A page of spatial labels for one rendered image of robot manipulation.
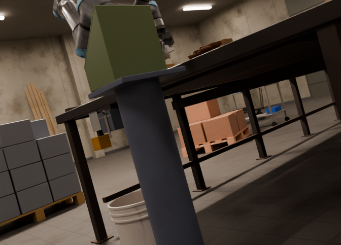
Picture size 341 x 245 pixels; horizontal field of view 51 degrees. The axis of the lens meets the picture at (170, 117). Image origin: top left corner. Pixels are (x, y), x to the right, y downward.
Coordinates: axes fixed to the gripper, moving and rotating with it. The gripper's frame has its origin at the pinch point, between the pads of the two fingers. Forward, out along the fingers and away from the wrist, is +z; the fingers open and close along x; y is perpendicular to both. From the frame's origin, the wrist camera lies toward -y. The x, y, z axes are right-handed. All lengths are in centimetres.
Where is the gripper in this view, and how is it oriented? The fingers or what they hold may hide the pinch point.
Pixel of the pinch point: (166, 63)
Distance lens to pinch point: 202.9
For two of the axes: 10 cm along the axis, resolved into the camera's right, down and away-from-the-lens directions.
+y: 9.3, -3.0, 2.3
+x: -2.0, 1.3, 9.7
